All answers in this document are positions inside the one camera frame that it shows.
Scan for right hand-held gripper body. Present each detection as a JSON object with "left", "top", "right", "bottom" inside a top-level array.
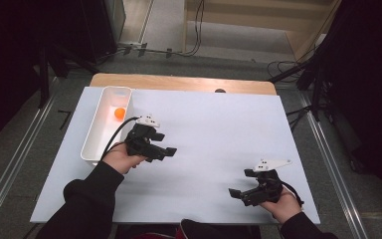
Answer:
[{"left": 240, "top": 158, "right": 293, "bottom": 208}]

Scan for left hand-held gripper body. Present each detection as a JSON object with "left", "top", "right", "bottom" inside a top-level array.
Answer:
[{"left": 123, "top": 114, "right": 167, "bottom": 164}]

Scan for white plastic bin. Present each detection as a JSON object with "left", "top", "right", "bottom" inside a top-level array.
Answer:
[{"left": 80, "top": 86, "right": 135, "bottom": 166}]

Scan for person's right hand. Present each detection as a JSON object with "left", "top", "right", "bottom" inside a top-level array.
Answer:
[{"left": 259, "top": 188, "right": 303, "bottom": 224}]

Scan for person's left hand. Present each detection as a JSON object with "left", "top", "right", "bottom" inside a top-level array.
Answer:
[{"left": 100, "top": 141, "right": 149, "bottom": 176}]

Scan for person's dark clothing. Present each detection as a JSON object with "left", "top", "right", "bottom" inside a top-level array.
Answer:
[{"left": 115, "top": 217, "right": 263, "bottom": 239}]

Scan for white board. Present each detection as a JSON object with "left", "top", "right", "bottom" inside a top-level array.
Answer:
[{"left": 29, "top": 86, "right": 322, "bottom": 226}]

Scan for wooden table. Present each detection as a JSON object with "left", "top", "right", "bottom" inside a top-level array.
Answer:
[{"left": 89, "top": 73, "right": 279, "bottom": 97}]

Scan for white power strip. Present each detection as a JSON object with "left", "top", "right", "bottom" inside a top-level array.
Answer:
[{"left": 116, "top": 41, "right": 148, "bottom": 52}]

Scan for black tripod stand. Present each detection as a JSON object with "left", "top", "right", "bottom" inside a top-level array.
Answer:
[{"left": 268, "top": 54, "right": 333, "bottom": 134}]

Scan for wooden platform steps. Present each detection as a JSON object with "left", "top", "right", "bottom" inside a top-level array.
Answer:
[{"left": 182, "top": 0, "right": 343, "bottom": 62}]

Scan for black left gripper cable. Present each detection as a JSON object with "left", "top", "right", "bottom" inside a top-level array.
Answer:
[{"left": 99, "top": 115, "right": 142, "bottom": 162}]

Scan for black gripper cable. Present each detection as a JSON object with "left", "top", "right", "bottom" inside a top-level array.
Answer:
[
  {"left": 282, "top": 181, "right": 305, "bottom": 209},
  {"left": 99, "top": 115, "right": 142, "bottom": 162}
]

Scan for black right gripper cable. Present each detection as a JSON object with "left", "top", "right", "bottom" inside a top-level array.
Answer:
[{"left": 282, "top": 181, "right": 305, "bottom": 209}]

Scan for metal floor rail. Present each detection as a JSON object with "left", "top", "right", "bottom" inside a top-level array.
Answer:
[
  {"left": 0, "top": 77, "right": 60, "bottom": 231},
  {"left": 297, "top": 91, "right": 370, "bottom": 239}
]

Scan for coiled black floor cable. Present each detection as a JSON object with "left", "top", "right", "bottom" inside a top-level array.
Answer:
[{"left": 266, "top": 59, "right": 312, "bottom": 80}]

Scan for black hanging cables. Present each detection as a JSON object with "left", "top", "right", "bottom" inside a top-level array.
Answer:
[{"left": 165, "top": 0, "right": 206, "bottom": 58}]

